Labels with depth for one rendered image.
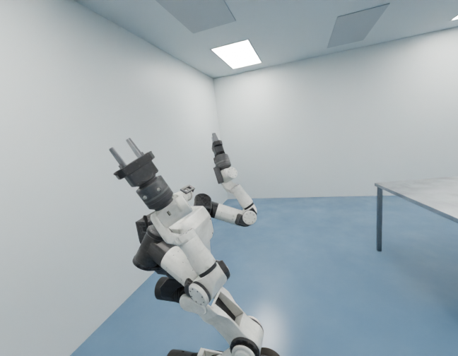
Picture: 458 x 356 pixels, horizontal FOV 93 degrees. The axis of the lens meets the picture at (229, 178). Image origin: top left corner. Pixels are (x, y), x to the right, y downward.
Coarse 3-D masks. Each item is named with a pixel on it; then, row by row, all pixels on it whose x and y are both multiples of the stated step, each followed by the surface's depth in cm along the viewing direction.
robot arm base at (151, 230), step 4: (148, 228) 82; (152, 228) 82; (148, 232) 80; (152, 232) 80; (156, 232) 80; (152, 236) 80; (156, 236) 80; (160, 236) 80; (160, 240) 81; (132, 260) 83; (136, 264) 80; (140, 264) 80; (140, 268) 80; (144, 268) 80; (148, 268) 81; (152, 268) 82; (156, 268) 83; (160, 268) 85
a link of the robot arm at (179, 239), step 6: (156, 216) 67; (156, 222) 66; (156, 228) 66; (162, 228) 66; (168, 228) 72; (192, 228) 70; (162, 234) 66; (168, 234) 66; (174, 234) 70; (180, 234) 72; (186, 234) 67; (192, 234) 68; (168, 240) 66; (174, 240) 66; (180, 240) 66; (186, 240) 66; (180, 246) 67
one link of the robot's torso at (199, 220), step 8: (192, 208) 109; (200, 208) 108; (144, 216) 94; (192, 216) 99; (200, 216) 103; (208, 216) 107; (136, 224) 101; (144, 224) 100; (152, 224) 98; (176, 224) 93; (184, 224) 92; (192, 224) 95; (200, 224) 99; (208, 224) 107; (144, 232) 101; (176, 232) 91; (184, 232) 91; (200, 232) 98; (208, 232) 106; (208, 240) 106; (208, 248) 107; (160, 272) 105
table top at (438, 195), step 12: (408, 180) 246; (420, 180) 241; (432, 180) 236; (444, 180) 231; (456, 180) 227; (396, 192) 213; (408, 192) 208; (420, 192) 205; (432, 192) 201; (444, 192) 198; (456, 192) 194; (420, 204) 182; (432, 204) 175; (444, 204) 172; (456, 204) 170; (444, 216) 159; (456, 216) 151
